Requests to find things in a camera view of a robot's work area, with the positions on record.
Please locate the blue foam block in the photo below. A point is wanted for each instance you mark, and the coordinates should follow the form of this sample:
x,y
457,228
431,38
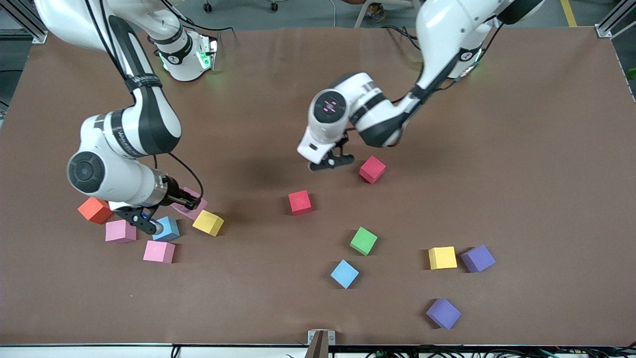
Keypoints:
x,y
344,274
171,231

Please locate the pink foam block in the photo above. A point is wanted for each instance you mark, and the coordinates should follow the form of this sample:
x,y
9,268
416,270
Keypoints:
x,y
159,251
120,231
195,213

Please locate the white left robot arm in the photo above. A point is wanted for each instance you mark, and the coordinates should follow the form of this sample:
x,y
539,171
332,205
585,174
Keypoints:
x,y
447,30

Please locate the small green object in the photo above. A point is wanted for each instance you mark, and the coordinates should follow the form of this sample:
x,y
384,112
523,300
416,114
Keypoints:
x,y
632,73

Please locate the brown paper table cover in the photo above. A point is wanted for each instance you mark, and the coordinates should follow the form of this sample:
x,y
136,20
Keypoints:
x,y
248,308

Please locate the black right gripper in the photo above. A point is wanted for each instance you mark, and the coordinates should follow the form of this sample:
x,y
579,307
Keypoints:
x,y
175,194

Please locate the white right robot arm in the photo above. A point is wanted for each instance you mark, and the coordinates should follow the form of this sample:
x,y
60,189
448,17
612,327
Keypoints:
x,y
114,174

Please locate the white stool legs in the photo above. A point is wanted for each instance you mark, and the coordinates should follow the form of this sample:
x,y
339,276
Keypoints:
x,y
361,15

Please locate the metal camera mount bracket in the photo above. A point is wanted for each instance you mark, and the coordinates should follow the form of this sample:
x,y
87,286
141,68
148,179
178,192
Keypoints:
x,y
320,343

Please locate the green foam block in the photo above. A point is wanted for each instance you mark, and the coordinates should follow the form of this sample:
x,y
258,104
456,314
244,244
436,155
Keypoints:
x,y
363,241

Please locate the orange foam block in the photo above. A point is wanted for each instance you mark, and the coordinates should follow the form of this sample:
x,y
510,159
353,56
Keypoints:
x,y
94,213

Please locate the red foam block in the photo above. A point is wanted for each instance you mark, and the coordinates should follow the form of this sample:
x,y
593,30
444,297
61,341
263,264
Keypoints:
x,y
300,202
372,169

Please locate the aluminium frame profile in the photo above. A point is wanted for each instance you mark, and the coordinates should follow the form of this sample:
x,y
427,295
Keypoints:
x,y
25,22
608,27

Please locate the purple foam block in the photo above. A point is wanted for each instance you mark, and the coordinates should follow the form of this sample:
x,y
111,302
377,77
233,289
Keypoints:
x,y
477,258
443,313

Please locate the yellow foam block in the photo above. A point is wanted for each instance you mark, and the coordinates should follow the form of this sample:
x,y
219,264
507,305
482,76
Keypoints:
x,y
442,258
208,223

